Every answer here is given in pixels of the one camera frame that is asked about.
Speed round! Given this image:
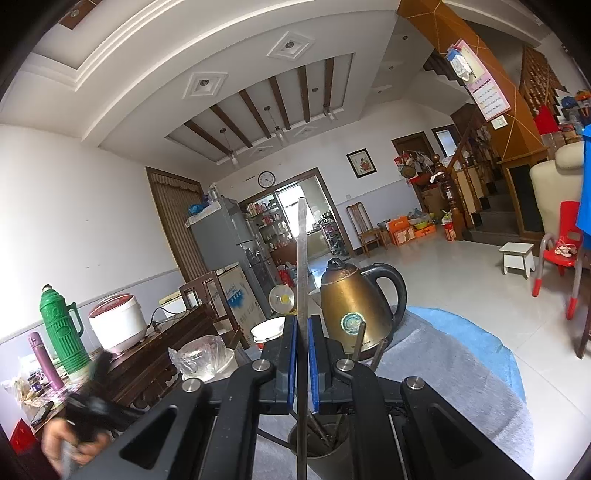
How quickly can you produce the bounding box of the small white stool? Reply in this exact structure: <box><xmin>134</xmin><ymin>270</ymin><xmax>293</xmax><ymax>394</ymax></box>
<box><xmin>499</xmin><ymin>241</ymin><xmax>536</xmax><ymax>279</ymax></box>

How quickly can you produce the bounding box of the white chest freezer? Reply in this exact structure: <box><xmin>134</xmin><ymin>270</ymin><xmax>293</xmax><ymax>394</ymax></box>
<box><xmin>215</xmin><ymin>262</ymin><xmax>266</xmax><ymax>328</ymax></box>

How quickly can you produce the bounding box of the red child chair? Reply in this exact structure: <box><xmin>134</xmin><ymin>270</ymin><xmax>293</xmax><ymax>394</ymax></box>
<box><xmin>531</xmin><ymin>200</ymin><xmax>583</xmax><ymax>320</ymax></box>

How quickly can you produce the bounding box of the blue jacket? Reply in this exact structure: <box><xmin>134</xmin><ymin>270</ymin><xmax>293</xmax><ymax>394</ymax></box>
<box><xmin>575</xmin><ymin>124</ymin><xmax>591</xmax><ymax>241</ymax></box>

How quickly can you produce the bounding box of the metal kitchen rack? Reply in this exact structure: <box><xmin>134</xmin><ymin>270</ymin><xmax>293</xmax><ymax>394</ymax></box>
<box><xmin>321</xmin><ymin>222</ymin><xmax>347</xmax><ymax>257</ymax></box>

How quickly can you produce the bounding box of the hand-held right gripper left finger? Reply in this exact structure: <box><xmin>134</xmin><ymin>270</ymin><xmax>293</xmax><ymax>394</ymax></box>
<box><xmin>81</xmin><ymin>315</ymin><xmax>298</xmax><ymax>480</ymax></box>

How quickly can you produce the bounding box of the red box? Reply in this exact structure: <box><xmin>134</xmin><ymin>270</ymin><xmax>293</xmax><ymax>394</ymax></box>
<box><xmin>9</xmin><ymin>422</ymin><xmax>38</xmax><ymax>455</ymax></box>

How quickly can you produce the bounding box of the orange cardboard box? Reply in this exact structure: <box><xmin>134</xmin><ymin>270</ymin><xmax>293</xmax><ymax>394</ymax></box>
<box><xmin>387</xmin><ymin>217</ymin><xmax>416</xmax><ymax>245</ymax></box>

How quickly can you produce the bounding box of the grey table cloth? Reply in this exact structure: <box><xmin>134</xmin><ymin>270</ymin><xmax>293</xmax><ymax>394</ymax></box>
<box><xmin>252</xmin><ymin>318</ymin><xmax>536</xmax><ymax>480</ymax></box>

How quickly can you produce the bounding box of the bronze electric kettle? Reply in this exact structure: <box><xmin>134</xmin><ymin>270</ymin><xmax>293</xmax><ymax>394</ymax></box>
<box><xmin>320</xmin><ymin>257</ymin><xmax>408</xmax><ymax>361</ymax></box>

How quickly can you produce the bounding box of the white rice cooker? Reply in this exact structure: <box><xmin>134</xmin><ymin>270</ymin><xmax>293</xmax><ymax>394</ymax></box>
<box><xmin>89</xmin><ymin>294</ymin><xmax>148</xmax><ymax>355</ymax></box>

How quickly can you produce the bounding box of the person's left hand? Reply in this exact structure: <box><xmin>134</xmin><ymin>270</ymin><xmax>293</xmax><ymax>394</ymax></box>
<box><xmin>41</xmin><ymin>418</ymin><xmax>114</xmax><ymax>478</ymax></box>

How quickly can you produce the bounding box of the clear plastic bag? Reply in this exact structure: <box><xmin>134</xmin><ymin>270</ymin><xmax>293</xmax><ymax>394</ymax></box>
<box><xmin>168</xmin><ymin>335</ymin><xmax>232</xmax><ymax>377</ymax></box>

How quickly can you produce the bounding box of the dark carved wooden sideboard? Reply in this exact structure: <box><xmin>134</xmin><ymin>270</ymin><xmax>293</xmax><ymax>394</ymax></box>
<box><xmin>28</xmin><ymin>302</ymin><xmax>241</xmax><ymax>416</ymax></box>

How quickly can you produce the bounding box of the wooden staircase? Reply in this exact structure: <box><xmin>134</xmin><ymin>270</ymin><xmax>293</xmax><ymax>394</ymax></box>
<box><xmin>429</xmin><ymin>44</ymin><xmax>568</xmax><ymax>245</ymax></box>

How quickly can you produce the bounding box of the green thermos jug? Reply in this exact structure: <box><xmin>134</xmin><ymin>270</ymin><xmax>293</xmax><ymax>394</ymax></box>
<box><xmin>39</xmin><ymin>285</ymin><xmax>92</xmax><ymax>376</ymax></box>

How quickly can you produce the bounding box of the dark wooden stool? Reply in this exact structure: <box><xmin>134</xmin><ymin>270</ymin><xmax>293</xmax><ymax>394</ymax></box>
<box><xmin>575</xmin><ymin>295</ymin><xmax>591</xmax><ymax>361</ymax></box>

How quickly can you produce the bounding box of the hanging ceiling lamp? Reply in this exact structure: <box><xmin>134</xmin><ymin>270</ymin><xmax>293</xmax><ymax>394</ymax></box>
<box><xmin>321</xmin><ymin>88</ymin><xmax>340</xmax><ymax>121</ymax></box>
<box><xmin>264</xmin><ymin>106</ymin><xmax>287</xmax><ymax>141</ymax></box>
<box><xmin>221</xmin><ymin>129</ymin><xmax>238</xmax><ymax>167</ymax></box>

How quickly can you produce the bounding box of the pink wall calendar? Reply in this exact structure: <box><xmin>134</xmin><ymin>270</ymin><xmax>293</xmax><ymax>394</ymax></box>
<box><xmin>445</xmin><ymin>38</ymin><xmax>512</xmax><ymax>123</ymax></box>

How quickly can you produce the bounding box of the dark wooden dining chair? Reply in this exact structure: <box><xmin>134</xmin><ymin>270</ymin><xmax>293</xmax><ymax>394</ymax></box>
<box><xmin>179</xmin><ymin>271</ymin><xmax>232</xmax><ymax>333</ymax></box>

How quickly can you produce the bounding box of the light blue table cover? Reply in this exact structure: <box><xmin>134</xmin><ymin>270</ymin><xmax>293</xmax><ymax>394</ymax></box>
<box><xmin>406</xmin><ymin>307</ymin><xmax>527</xmax><ymax>402</ymax></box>

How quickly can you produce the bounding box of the grey perforated utensil holder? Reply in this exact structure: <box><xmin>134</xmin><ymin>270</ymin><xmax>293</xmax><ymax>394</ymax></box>
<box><xmin>287</xmin><ymin>413</ymin><xmax>358</xmax><ymax>480</ymax></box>

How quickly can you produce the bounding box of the grey refrigerator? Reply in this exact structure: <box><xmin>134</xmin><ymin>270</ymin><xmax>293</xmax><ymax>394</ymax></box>
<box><xmin>186</xmin><ymin>197</ymin><xmax>273</xmax><ymax>319</ymax></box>

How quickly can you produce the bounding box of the cream armchair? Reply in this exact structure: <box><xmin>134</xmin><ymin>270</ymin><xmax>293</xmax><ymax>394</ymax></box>
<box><xmin>529</xmin><ymin>141</ymin><xmax>587</xmax><ymax>245</ymax></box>

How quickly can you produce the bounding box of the red and white sack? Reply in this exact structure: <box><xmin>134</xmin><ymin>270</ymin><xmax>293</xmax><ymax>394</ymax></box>
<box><xmin>443</xmin><ymin>210</ymin><xmax>464</xmax><ymax>241</ymax></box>

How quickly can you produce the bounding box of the framed wall picture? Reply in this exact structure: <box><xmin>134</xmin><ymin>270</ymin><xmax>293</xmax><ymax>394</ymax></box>
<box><xmin>346</xmin><ymin>148</ymin><xmax>372</xmax><ymax>179</ymax></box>

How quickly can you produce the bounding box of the small white desk fan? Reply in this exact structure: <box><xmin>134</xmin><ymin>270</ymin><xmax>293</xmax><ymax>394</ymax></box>
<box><xmin>268</xmin><ymin>284</ymin><xmax>295</xmax><ymax>315</ymax></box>

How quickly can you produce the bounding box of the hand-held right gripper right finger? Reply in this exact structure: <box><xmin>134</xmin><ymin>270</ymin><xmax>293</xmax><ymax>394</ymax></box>
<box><xmin>307</xmin><ymin>315</ymin><xmax>532</xmax><ymax>480</ymax></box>

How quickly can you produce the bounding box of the brown wooden chair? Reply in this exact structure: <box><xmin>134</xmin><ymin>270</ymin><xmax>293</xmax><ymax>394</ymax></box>
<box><xmin>346</xmin><ymin>203</ymin><xmax>384</xmax><ymax>258</ymax></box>

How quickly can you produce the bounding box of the purple bottle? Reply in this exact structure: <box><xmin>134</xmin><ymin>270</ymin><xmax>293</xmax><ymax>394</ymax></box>
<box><xmin>27</xmin><ymin>331</ymin><xmax>65</xmax><ymax>390</ymax></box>

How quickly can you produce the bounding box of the glass shelf cabinet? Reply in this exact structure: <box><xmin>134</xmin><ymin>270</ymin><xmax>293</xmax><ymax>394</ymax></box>
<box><xmin>245</xmin><ymin>194</ymin><xmax>298</xmax><ymax>273</ymax></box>

